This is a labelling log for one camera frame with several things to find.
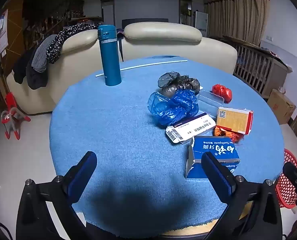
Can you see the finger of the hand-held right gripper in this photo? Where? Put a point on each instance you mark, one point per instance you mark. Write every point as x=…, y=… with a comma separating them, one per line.
x=292, y=176

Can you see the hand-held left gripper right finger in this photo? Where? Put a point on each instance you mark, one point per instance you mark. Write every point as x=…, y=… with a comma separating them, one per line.
x=218, y=175

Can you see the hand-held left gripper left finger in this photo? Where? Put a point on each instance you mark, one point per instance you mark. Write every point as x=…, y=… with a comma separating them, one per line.
x=82, y=173

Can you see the red plastic basket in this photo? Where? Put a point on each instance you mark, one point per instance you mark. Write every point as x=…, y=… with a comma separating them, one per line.
x=286, y=192

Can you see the blue toothpaste box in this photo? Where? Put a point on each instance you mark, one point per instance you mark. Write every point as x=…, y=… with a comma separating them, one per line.
x=213, y=152

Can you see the black plastic bag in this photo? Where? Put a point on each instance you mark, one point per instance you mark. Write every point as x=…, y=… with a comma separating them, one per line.
x=174, y=83

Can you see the orange plastic bag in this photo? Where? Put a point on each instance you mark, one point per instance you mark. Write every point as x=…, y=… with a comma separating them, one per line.
x=222, y=131

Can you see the white medicine box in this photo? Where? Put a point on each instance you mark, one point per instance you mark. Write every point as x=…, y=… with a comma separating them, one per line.
x=191, y=127

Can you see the orange and red box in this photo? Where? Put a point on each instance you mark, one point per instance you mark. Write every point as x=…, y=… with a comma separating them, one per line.
x=234, y=120

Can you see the blue tablecloth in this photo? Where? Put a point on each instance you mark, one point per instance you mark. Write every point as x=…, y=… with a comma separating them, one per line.
x=113, y=120

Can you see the cardboard box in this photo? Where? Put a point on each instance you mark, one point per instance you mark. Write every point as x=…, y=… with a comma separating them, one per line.
x=281, y=107

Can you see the clear plastic packaging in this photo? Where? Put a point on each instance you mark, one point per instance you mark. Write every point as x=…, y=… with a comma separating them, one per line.
x=209, y=102

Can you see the blue plastic bag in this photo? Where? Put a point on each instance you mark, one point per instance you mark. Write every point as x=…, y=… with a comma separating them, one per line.
x=173, y=107

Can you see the red plastic bag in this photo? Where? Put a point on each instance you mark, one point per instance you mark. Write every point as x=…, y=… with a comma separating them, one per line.
x=222, y=92

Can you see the red stool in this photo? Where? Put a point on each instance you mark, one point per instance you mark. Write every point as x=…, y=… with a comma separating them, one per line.
x=12, y=116

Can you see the black cloth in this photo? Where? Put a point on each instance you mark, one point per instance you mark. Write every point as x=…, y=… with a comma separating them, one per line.
x=32, y=78

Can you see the wooden crib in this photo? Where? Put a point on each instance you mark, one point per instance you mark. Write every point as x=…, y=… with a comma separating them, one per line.
x=253, y=65

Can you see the teal thermos bottle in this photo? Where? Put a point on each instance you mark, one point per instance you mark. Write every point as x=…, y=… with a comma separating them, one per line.
x=109, y=57

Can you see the grey cloth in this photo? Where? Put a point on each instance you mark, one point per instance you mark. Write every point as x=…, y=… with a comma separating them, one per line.
x=41, y=57

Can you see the thin white rod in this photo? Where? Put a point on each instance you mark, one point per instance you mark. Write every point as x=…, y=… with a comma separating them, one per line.
x=143, y=65

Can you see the dark floral cloth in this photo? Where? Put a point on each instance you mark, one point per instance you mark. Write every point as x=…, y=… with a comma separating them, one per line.
x=61, y=40

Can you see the cream leather sofa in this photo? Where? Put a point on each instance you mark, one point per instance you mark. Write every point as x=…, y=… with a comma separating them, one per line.
x=163, y=33

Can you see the white standing air conditioner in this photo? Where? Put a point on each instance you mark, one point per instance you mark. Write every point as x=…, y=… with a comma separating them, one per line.
x=201, y=23

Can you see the wooden shelf with bottles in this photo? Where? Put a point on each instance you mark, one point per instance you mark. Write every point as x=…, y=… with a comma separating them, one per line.
x=51, y=15

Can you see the black television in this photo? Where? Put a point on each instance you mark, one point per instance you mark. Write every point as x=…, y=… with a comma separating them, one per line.
x=144, y=22

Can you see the beige curtain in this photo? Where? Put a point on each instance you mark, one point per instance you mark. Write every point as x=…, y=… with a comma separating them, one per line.
x=238, y=12

